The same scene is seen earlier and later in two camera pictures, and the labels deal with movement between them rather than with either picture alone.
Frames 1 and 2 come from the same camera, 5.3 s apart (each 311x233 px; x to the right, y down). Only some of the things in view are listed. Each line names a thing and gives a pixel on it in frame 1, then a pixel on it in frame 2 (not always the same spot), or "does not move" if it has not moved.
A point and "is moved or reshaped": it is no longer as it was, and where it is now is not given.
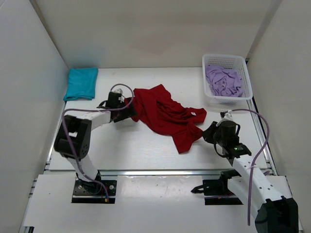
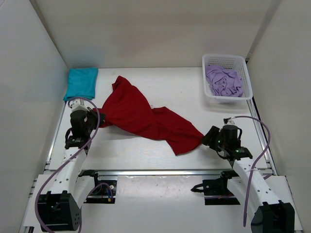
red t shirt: (156, 109) is moved or reshaped
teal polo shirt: (81, 83) does not move
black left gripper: (129, 112) -> (93, 113)
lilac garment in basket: (224, 82) does not move
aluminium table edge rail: (160, 173) does not move
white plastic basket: (226, 78) does not move
